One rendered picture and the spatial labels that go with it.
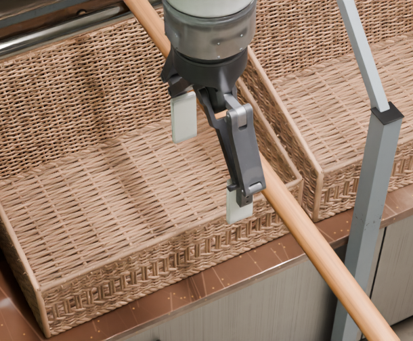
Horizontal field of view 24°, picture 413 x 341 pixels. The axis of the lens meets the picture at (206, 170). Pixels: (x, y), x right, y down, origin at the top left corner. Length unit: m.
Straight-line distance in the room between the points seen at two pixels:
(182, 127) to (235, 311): 0.91
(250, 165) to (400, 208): 1.10
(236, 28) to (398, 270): 1.41
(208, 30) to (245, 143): 0.13
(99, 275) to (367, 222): 0.52
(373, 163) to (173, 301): 0.46
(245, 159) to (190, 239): 0.86
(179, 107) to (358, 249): 0.92
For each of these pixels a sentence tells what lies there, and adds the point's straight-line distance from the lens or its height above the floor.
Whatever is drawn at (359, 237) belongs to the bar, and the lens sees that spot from 1.95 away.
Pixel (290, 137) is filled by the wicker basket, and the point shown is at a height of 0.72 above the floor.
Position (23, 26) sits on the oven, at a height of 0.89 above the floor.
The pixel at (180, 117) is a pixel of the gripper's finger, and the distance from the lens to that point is 1.14.
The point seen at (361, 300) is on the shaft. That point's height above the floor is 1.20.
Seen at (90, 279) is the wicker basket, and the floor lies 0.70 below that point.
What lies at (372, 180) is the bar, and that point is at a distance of 1.82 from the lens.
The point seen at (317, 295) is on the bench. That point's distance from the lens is 2.14.
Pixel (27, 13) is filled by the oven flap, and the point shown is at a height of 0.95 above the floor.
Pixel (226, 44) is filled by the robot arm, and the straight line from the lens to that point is 0.94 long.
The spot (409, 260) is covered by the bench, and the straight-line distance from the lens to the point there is 2.26.
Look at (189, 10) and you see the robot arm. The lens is 0.91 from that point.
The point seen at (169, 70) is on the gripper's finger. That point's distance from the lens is 1.09.
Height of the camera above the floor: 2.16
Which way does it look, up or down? 49 degrees down
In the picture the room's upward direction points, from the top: straight up
